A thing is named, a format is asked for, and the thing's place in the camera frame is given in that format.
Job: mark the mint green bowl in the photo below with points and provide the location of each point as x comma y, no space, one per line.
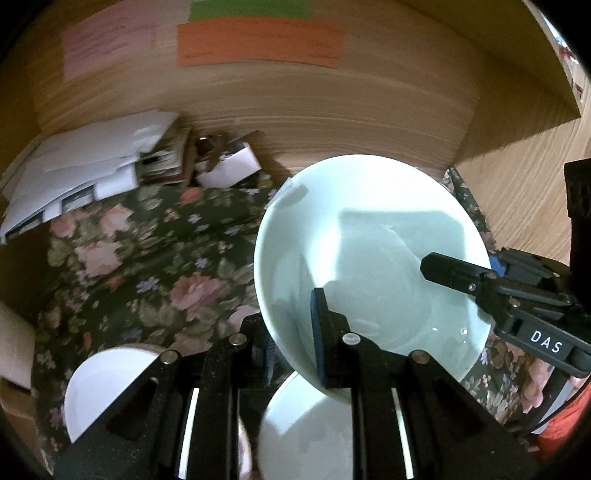
369,240

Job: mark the dark floral tablecloth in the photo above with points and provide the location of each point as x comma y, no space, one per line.
138,277

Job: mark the orange paper sheet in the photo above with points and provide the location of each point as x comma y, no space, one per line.
258,41

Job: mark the person's right hand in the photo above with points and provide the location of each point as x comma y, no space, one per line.
538,385

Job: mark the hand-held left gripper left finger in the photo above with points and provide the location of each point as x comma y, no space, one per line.
269,357

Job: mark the beige chair cushion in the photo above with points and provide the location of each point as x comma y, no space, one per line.
14,346

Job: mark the mint green plate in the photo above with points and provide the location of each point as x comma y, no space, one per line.
300,434

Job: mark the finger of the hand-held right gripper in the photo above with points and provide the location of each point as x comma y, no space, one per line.
531,272
457,272

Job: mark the green paper sheet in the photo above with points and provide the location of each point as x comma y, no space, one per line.
249,10

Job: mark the pink paper sheet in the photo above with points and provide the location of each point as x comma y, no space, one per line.
106,41

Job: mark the large white plate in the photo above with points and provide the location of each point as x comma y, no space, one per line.
101,392

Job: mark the small white box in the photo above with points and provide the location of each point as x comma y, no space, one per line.
231,168

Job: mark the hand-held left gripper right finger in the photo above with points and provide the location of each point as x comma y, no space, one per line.
318,332

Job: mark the stack of white papers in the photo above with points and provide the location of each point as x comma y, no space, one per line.
83,157

